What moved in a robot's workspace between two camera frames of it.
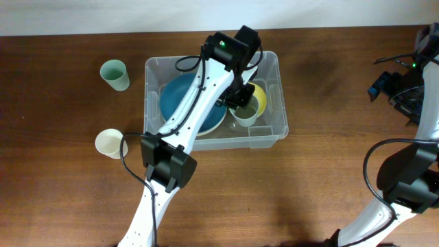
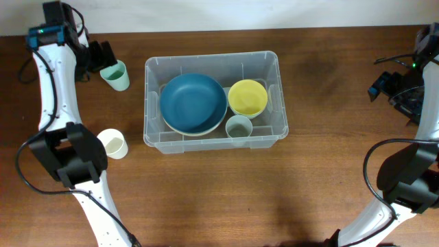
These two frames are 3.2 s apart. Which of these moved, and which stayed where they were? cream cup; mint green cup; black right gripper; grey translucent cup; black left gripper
Moved: grey translucent cup; black left gripper
Stayed: black right gripper; mint green cup; cream cup
